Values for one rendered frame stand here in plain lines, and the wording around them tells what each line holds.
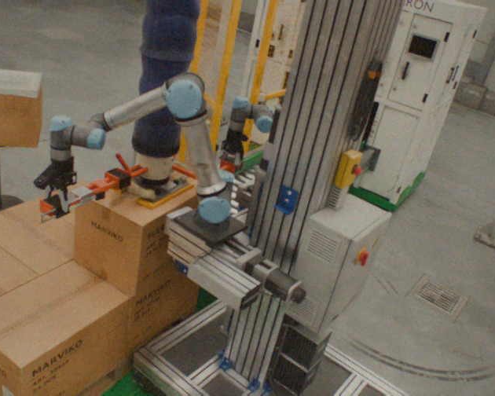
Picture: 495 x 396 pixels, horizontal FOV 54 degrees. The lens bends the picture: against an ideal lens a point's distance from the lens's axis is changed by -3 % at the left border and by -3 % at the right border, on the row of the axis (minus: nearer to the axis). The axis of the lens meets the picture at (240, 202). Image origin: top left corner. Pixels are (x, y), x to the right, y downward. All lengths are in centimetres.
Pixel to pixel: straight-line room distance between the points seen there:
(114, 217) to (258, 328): 82
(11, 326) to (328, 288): 130
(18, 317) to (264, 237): 109
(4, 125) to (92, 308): 162
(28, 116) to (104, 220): 137
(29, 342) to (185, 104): 116
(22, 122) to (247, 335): 204
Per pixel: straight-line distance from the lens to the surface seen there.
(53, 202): 198
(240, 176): 364
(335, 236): 183
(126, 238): 224
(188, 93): 164
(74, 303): 234
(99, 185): 212
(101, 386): 270
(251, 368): 249
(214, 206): 179
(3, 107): 348
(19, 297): 239
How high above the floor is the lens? 210
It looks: 28 degrees down
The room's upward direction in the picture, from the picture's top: 12 degrees clockwise
